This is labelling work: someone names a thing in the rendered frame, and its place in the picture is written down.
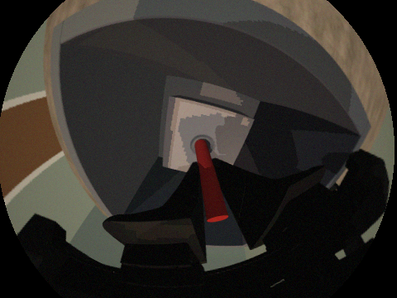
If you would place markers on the red peg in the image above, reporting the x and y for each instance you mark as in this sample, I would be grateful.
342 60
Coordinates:
215 207

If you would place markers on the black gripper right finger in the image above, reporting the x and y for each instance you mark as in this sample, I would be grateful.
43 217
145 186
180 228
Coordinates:
256 201

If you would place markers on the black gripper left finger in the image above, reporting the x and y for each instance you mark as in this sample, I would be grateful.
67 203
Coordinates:
179 220

